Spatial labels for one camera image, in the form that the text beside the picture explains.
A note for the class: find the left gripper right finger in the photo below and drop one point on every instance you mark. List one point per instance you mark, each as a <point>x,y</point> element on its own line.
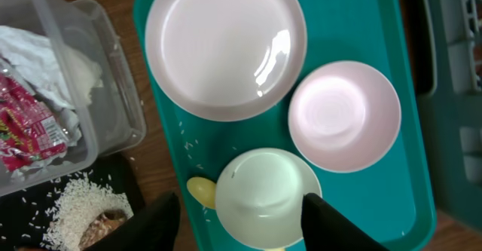
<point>325,229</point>

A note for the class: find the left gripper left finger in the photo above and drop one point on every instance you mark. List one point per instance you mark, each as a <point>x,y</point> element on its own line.
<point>152,229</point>

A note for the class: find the brown food scraps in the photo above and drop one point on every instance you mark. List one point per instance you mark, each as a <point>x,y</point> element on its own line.
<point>104,224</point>

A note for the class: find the pale green bowl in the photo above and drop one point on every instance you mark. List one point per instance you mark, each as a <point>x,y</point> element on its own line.
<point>259,197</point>

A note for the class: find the white rice pile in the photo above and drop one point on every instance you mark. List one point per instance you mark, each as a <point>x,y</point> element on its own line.
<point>78,204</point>

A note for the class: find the pink bowl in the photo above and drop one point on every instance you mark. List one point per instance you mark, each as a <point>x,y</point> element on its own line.
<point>344,116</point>

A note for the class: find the red ketchup packet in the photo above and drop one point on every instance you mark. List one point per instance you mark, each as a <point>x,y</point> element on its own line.
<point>29,130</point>

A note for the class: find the white napkin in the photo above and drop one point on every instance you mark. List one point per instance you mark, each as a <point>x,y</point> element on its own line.
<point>34,59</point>

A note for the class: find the yellow plastic spoon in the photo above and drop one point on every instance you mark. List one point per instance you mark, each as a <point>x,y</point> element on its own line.
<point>203,191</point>

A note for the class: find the teal serving tray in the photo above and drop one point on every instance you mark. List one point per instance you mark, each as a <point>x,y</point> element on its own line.
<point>391,200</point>

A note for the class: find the black tray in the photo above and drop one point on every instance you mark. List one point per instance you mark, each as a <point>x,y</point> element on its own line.
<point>24,213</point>

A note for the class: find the clear plastic bin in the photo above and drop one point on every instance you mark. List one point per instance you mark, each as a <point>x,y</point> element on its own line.
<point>114,121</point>

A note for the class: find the pink plate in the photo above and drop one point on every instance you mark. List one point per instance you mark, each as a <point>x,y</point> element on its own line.
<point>225,60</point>

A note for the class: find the grey dish rack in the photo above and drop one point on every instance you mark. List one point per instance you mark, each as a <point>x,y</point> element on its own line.
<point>450,110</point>

